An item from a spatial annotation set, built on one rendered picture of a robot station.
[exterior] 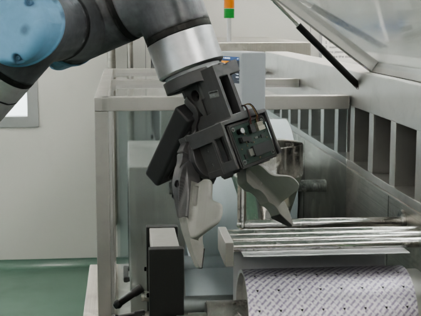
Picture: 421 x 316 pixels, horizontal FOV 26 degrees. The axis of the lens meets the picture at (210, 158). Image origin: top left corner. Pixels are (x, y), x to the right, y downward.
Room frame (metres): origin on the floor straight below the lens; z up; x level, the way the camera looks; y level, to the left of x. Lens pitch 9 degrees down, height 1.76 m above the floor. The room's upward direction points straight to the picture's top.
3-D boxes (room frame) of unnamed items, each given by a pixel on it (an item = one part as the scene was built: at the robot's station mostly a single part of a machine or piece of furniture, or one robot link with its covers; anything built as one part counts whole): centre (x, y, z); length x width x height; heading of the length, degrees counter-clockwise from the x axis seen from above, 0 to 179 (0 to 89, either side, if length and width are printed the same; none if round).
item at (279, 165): (1.73, -0.11, 1.50); 0.14 x 0.14 x 0.06
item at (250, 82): (1.55, -0.05, 1.66); 0.07 x 0.07 x 0.10; 32
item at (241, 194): (1.56, -0.05, 1.51); 0.02 x 0.02 x 0.20
